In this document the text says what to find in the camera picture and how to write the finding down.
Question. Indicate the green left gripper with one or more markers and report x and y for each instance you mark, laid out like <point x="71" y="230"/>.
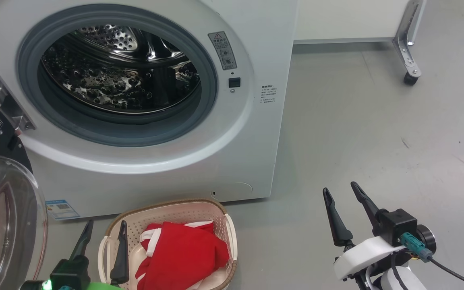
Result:
<point x="107" y="286"/>

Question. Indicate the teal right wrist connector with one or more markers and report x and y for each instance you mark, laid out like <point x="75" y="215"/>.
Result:
<point x="415" y="245"/>

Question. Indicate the steel washer drum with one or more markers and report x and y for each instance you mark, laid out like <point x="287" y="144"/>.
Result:
<point x="107" y="80"/>

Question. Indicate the grey warning instruction sticker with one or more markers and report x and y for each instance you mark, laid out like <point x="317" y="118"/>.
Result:
<point x="222" y="50"/>

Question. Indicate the white washing machine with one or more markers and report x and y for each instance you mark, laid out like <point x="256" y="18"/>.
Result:
<point x="256" y="141"/>

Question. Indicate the blue energy label sticker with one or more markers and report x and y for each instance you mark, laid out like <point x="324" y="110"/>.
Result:
<point x="62" y="209"/>

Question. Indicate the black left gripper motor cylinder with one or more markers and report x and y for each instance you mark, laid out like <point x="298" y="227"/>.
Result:
<point x="30" y="286"/>

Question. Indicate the cream plastic laundry basket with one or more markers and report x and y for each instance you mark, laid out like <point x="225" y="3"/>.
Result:
<point x="183" y="213"/>

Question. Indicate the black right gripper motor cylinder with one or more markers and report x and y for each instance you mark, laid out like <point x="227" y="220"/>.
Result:
<point x="427" y="238"/>

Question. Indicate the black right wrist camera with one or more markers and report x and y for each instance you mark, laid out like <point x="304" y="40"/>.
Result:
<point x="397" y="225"/>

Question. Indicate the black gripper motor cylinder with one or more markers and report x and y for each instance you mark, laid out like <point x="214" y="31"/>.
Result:
<point x="30" y="286"/>
<point x="427" y="238"/>

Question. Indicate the black glass washer door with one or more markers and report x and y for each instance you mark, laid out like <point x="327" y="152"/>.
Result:
<point x="10" y="225"/>

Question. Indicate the metal washing machine door hinge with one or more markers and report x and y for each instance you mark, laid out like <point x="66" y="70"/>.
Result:
<point x="6" y="104"/>

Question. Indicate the white cabinet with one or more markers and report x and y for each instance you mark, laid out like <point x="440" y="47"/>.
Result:
<point x="344" y="20"/>

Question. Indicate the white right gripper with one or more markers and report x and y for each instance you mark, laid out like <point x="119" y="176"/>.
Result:
<point x="361" y="255"/>

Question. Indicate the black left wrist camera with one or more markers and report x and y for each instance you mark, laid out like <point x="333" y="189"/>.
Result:
<point x="71" y="274"/>

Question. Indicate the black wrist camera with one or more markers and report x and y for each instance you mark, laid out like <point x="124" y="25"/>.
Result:
<point x="71" y="274"/>
<point x="397" y="225"/>

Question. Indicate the printed text label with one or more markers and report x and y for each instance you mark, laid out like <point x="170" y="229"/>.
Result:
<point x="269" y="94"/>

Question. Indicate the metal leg with caster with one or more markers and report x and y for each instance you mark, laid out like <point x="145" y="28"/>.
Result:
<point x="403" y="50"/>

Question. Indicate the red and white garment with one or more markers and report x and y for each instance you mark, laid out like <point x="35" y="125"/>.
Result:
<point x="183" y="257"/>

